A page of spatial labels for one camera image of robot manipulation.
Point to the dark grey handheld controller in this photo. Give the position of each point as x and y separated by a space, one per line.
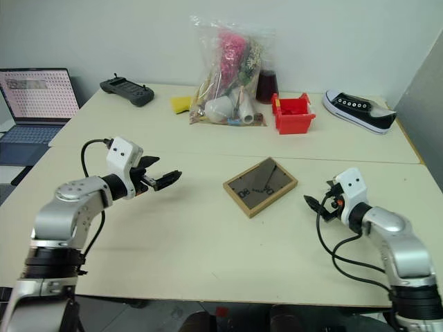
128 90

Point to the white cylindrical tube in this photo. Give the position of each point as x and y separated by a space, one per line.
247 110

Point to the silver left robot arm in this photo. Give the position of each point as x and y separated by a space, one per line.
65 211

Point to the grey partition panel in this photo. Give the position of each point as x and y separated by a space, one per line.
424 114

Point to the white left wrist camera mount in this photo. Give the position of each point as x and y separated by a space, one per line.
121 155

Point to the clear plastic bag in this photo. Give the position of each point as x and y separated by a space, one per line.
228 69

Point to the yellow sponge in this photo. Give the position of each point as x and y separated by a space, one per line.
180 104

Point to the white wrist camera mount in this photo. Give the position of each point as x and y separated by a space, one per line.
121 155
352 193

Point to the wooden framed dark board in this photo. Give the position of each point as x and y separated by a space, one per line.
260 186

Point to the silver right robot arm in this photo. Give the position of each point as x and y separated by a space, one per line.
401 238

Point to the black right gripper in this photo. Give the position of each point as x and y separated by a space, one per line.
333 204

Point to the white round vase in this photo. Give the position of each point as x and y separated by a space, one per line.
218 109

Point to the pink artificial flowers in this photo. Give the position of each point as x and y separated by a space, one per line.
231 57

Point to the dark red plastic cup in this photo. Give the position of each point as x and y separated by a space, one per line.
267 86

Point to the red plastic storage bin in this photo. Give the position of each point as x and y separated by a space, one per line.
292 119

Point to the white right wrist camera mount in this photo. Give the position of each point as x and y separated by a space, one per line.
352 193

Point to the open laptop computer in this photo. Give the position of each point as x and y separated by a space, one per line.
33 103

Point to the dried flower bunch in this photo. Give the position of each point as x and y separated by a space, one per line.
252 58

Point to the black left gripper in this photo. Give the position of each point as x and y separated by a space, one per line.
140 178

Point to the black and white sneaker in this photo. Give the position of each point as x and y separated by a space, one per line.
360 110

